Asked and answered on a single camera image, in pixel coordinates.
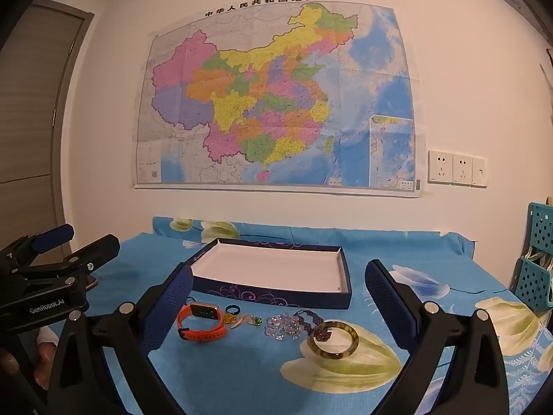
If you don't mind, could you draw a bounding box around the teal plastic basket rack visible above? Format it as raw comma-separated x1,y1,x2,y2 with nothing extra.
510,201,553,314

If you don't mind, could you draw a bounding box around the colourful wall map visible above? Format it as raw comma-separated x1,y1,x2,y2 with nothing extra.
132,0,426,200

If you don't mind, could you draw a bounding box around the navy cardboard box tray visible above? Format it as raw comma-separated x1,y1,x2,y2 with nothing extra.
184,238,350,311

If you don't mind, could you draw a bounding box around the clear crystal bracelet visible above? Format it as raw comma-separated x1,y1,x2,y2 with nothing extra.
264,315,305,341

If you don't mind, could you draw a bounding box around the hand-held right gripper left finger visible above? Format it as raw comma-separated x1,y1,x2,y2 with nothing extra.
45,264,194,415

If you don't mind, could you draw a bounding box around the wooden door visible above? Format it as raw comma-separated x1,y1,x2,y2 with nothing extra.
0,0,95,251

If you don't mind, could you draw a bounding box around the blue floral cloth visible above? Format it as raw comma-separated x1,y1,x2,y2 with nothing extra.
86,216,553,415

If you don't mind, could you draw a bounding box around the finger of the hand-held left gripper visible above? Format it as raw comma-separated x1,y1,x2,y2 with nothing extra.
0,223,75,269
17,234,121,287

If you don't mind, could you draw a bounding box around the orange smartwatch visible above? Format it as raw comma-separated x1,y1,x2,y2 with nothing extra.
176,303,228,342

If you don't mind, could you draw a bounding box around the white wall socket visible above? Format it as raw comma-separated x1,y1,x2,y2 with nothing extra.
452,153,473,186
428,150,453,184

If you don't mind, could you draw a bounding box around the person's left hand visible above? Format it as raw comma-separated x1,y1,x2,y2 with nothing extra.
35,328,60,392

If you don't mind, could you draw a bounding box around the tortoiseshell bangle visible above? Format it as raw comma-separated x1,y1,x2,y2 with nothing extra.
308,320,360,361

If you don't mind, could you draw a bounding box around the purple beaded bracelet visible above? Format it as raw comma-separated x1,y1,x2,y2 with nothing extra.
294,309,331,342

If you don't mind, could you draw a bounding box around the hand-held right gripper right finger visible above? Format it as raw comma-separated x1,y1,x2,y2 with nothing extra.
365,259,510,415

